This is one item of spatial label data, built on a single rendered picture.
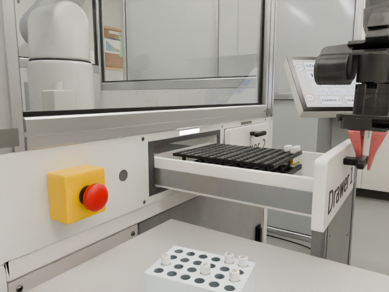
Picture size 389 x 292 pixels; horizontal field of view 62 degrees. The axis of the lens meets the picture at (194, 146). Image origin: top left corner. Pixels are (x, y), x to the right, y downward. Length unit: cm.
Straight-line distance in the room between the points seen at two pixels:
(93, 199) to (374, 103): 48
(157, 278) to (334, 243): 137
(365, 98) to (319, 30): 177
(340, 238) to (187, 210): 106
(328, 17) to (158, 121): 184
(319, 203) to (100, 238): 37
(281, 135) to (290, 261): 189
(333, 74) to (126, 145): 40
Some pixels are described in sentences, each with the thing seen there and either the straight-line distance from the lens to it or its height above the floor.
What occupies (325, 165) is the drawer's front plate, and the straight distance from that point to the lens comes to 50.
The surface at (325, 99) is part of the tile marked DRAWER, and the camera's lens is 147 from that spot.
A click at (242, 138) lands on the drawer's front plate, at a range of 98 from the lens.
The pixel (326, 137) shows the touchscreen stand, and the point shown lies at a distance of 160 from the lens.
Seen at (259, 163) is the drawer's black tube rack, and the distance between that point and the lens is 60.
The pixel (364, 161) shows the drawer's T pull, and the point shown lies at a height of 91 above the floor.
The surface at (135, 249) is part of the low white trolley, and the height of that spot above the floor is 76.
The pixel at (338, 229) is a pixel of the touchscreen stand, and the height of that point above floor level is 40.
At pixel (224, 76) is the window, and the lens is 94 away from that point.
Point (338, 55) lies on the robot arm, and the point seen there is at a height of 109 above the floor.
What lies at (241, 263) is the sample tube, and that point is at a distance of 45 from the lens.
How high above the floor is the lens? 102
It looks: 9 degrees down
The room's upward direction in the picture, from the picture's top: straight up
